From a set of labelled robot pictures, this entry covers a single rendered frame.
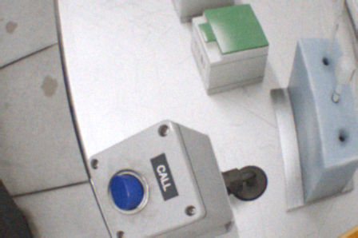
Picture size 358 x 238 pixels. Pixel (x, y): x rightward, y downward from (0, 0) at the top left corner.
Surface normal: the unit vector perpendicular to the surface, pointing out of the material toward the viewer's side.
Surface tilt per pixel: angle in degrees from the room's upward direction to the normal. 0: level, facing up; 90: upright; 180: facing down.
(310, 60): 0
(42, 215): 0
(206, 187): 60
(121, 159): 30
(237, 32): 0
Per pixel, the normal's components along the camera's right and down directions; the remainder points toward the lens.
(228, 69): 0.29, 0.89
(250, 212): 0.02, -0.37
